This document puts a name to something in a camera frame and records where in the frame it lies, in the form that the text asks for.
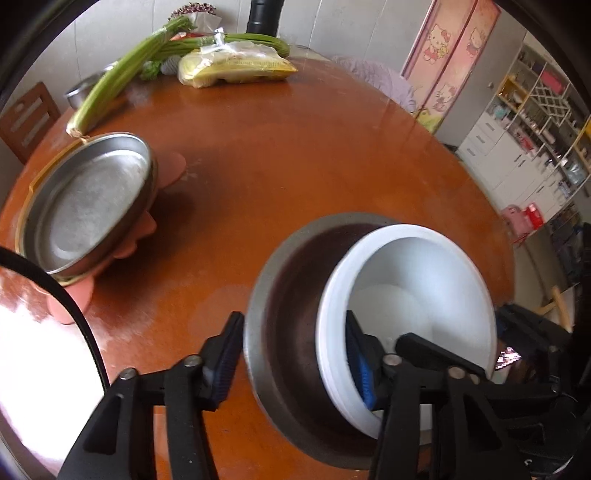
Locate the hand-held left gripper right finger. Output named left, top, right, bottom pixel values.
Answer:
left=345, top=310, right=522, bottom=480

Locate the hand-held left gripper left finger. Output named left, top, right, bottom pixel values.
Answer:
left=58, top=311, right=245, bottom=480

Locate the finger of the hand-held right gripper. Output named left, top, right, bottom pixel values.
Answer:
left=495, top=304, right=573, bottom=356
left=396, top=333, right=559, bottom=407

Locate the large red printed bowl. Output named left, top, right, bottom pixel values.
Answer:
left=316, top=224, right=498, bottom=437

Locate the shiny steel bowl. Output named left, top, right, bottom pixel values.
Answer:
left=243, top=212, right=393, bottom=469

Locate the round metal pan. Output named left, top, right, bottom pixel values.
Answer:
left=18, top=134, right=155, bottom=280

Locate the yellow shell-shaped plate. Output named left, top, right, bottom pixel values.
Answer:
left=14, top=134, right=153, bottom=278

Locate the pink plastic stool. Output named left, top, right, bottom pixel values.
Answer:
left=501, top=205, right=532, bottom=238

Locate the red plastic stool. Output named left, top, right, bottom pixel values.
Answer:
left=524, top=202, right=546, bottom=232

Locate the white shelf cabinet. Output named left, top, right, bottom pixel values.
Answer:
left=455, top=44, right=591, bottom=222

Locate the purple cloth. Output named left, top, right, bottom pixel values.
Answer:
left=330, top=55, right=419, bottom=112

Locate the pink cartoon cat curtain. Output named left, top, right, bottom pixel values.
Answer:
left=401, top=0, right=502, bottom=134

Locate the plastic bag of corn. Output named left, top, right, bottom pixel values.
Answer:
left=178, top=41, right=298, bottom=88

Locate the celery bunch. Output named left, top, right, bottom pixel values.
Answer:
left=66, top=15, right=192, bottom=137

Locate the steel basin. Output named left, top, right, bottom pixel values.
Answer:
left=64, top=76, right=105, bottom=110

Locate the brown wooden slatted chair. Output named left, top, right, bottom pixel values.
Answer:
left=0, top=82, right=62, bottom=164

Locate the bundle of green stems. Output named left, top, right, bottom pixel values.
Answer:
left=152, top=32, right=291, bottom=58

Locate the black thermos bottle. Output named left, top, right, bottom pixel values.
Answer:
left=246, top=0, right=284, bottom=37

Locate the light wooden chair frame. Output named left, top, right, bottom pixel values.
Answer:
left=538, top=286, right=578, bottom=330

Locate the black cable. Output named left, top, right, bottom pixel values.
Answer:
left=0, top=247, right=112, bottom=388

